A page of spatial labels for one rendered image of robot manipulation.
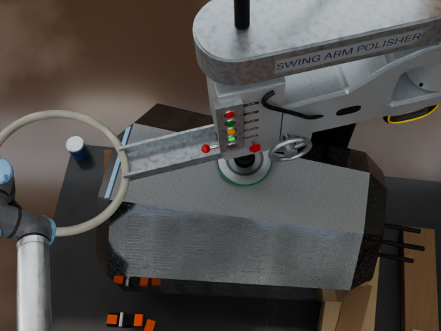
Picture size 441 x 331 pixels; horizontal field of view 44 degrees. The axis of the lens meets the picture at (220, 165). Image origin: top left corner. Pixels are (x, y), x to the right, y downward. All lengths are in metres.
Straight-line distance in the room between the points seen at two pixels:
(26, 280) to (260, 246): 0.98
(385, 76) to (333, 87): 0.15
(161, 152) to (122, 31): 1.85
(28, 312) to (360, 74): 1.13
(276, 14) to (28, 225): 0.90
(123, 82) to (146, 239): 1.50
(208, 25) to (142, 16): 2.36
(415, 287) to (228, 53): 1.88
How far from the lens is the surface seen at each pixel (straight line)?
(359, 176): 2.21
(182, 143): 2.00
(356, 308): 2.72
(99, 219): 1.88
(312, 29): 1.44
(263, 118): 1.66
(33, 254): 1.56
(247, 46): 1.40
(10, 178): 1.63
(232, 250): 2.18
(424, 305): 2.94
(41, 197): 3.29
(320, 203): 2.15
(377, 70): 1.68
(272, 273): 2.22
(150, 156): 2.00
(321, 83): 1.71
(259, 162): 2.14
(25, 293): 1.49
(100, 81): 3.55
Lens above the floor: 2.86
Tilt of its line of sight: 66 degrees down
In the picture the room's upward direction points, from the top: 7 degrees counter-clockwise
